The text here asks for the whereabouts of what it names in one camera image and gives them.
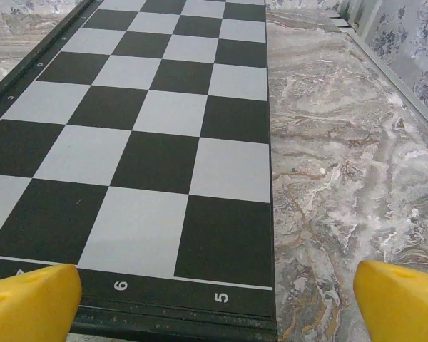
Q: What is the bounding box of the aluminium side frame rail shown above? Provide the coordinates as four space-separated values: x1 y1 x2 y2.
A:
327 9 428 142

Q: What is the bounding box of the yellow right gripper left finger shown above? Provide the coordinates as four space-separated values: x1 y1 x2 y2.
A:
0 264 83 342

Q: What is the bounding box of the aluminium corner frame post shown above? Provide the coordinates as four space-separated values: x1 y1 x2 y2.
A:
327 0 382 40

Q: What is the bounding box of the black and white chessboard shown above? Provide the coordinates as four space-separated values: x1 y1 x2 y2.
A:
0 0 280 342

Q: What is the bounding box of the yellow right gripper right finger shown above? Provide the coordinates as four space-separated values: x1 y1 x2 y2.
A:
354 259 428 342

